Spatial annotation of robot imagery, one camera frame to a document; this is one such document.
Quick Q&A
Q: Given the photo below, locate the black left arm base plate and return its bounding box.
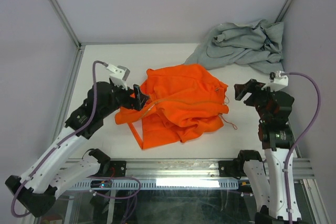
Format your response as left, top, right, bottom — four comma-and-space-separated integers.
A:
103, 160, 127, 178

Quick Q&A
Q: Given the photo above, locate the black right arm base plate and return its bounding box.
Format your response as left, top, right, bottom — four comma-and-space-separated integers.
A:
218, 159, 246, 179

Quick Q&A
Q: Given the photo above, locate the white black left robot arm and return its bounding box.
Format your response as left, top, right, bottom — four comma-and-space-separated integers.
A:
5, 81, 149, 218

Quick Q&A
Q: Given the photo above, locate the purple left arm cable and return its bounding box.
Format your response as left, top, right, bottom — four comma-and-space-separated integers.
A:
10, 60, 142, 218

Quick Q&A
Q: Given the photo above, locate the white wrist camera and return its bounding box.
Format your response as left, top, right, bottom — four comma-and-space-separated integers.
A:
106, 64, 130, 90
262, 71, 289, 92

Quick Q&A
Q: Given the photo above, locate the orange zip jacket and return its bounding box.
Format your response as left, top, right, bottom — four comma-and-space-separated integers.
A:
115, 64, 229, 150

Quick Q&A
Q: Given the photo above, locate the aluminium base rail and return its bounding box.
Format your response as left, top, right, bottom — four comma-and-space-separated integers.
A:
61, 158, 315, 179

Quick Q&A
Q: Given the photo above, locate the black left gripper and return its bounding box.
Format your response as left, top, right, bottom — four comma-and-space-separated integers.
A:
100, 80, 149, 118

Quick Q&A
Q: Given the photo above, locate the white slotted cable duct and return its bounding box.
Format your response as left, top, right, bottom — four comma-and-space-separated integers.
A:
70, 178, 239, 191

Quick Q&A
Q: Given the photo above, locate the grey sweatshirt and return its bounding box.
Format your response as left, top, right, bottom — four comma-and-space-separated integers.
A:
184, 19, 284, 74

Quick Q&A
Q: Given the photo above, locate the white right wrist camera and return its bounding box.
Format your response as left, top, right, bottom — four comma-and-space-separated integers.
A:
262, 71, 289, 92

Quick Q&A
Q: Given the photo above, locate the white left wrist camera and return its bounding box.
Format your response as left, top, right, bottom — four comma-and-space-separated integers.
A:
106, 64, 130, 90

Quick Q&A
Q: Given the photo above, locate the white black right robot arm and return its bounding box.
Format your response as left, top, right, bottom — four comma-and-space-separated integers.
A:
234, 79, 302, 223

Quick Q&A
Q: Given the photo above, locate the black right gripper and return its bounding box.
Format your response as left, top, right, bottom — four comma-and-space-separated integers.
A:
234, 78, 279, 122

